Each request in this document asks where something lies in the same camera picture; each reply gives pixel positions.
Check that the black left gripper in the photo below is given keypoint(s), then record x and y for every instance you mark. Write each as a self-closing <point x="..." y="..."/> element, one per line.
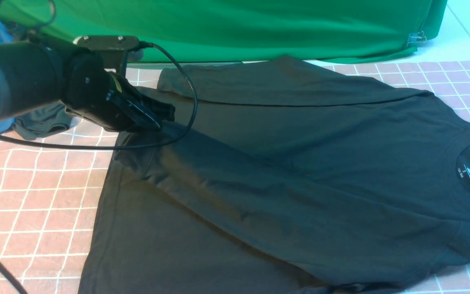
<point x="109" y="100"/>

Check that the dark gray long-sleeve top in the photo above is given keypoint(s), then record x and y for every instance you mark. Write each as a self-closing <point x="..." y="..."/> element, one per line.
<point x="295" y="179"/>

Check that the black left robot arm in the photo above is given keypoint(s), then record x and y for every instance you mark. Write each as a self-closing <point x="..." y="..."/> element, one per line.
<point x="33" y="73"/>

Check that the green backdrop cloth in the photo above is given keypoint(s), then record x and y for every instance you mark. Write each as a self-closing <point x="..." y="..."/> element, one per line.
<point x="336" y="31"/>

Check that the dark gray crumpled garment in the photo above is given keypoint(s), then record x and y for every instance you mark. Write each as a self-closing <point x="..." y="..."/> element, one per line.
<point x="48" y="120"/>

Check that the metal binder clip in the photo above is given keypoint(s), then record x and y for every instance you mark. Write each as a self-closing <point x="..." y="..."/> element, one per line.
<point x="416" y="38"/>

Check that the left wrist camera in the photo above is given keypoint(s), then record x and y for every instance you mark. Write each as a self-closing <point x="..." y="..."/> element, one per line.
<point x="115" y="51"/>

